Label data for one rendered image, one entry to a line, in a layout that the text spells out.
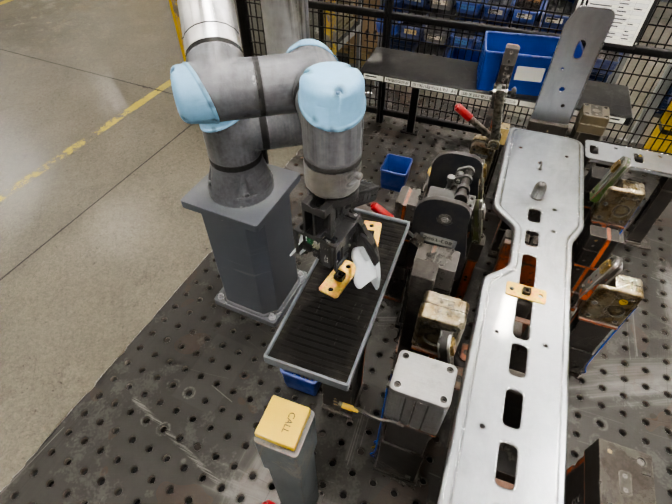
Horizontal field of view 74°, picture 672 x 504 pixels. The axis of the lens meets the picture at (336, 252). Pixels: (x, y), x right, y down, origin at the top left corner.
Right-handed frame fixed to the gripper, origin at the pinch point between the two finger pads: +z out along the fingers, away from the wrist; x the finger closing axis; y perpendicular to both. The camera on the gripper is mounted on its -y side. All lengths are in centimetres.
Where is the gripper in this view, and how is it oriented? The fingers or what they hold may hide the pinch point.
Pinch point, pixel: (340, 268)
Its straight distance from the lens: 76.8
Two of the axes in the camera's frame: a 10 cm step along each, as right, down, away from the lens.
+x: 8.5, 3.8, -3.5
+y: -5.2, 6.3, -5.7
